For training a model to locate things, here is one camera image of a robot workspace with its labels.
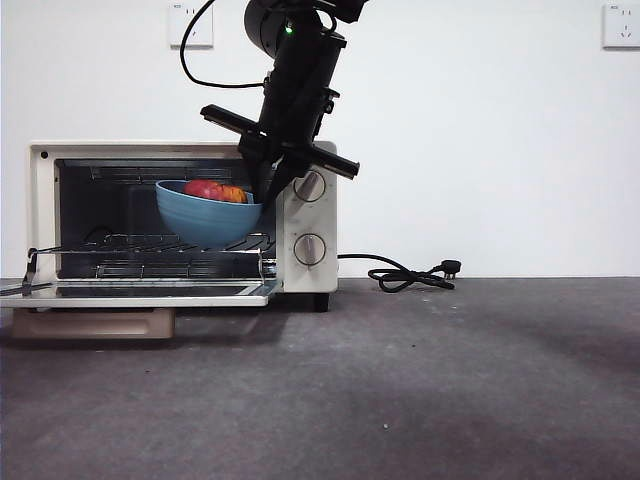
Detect black oven power cord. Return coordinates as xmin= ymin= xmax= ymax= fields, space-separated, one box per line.
xmin=337 ymin=253 xmax=462 ymax=294

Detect white wall socket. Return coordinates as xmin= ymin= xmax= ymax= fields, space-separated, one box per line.
xmin=601 ymin=2 xmax=640 ymax=50
xmin=168 ymin=1 xmax=215 ymax=50

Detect red apple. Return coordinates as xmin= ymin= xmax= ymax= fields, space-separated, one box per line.
xmin=183 ymin=179 xmax=250 ymax=204

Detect glass oven door with handle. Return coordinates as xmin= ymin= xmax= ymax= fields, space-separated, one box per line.
xmin=0 ymin=248 xmax=284 ymax=341

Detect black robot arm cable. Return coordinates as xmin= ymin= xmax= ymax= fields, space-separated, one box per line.
xmin=179 ymin=0 xmax=274 ymax=90

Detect metal wire oven rack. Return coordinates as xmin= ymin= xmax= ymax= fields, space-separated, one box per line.
xmin=27 ymin=230 xmax=279 ymax=281

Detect cream toaster oven housing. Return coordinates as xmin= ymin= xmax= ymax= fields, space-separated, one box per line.
xmin=27 ymin=139 xmax=339 ymax=314

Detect blue ribbed bowl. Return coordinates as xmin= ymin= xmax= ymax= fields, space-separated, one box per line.
xmin=154 ymin=179 xmax=265 ymax=248

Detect oven knob nearest oven feet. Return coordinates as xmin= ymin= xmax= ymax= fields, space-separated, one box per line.
xmin=292 ymin=232 xmax=327 ymax=270

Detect oven knob under small label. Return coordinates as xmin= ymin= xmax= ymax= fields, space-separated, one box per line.
xmin=292 ymin=169 xmax=328 ymax=204

